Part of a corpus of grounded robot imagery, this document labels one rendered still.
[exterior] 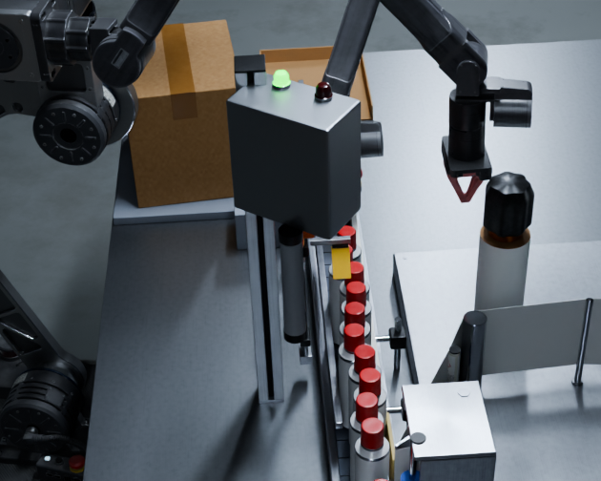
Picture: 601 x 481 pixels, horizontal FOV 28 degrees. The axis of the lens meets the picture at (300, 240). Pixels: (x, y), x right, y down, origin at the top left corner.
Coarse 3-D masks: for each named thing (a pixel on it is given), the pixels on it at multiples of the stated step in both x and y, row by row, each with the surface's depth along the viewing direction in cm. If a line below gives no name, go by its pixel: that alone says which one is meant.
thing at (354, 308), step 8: (352, 304) 193; (360, 304) 193; (344, 312) 192; (352, 312) 191; (360, 312) 191; (344, 320) 193; (352, 320) 191; (360, 320) 192; (368, 328) 194; (368, 336) 194; (368, 344) 195
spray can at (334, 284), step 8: (352, 248) 204; (352, 256) 204; (328, 272) 207; (336, 280) 205; (336, 288) 207; (336, 296) 208; (336, 304) 209; (336, 312) 210; (336, 320) 211; (336, 328) 212; (336, 336) 214; (336, 344) 215
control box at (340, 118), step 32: (256, 96) 169; (288, 96) 169; (256, 128) 169; (288, 128) 165; (320, 128) 162; (352, 128) 168; (256, 160) 172; (288, 160) 169; (320, 160) 165; (352, 160) 171; (256, 192) 176; (288, 192) 172; (320, 192) 169; (352, 192) 174; (288, 224) 176; (320, 224) 172
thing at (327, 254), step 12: (324, 252) 237; (324, 264) 234; (336, 348) 214; (336, 360) 212; (336, 432) 198; (348, 432) 198; (348, 444) 196; (348, 456) 194; (348, 468) 192; (348, 480) 190
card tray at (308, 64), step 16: (304, 48) 305; (320, 48) 305; (272, 64) 306; (288, 64) 306; (304, 64) 305; (320, 64) 305; (304, 80) 299; (320, 80) 299; (352, 96) 292; (368, 96) 288; (368, 112) 286
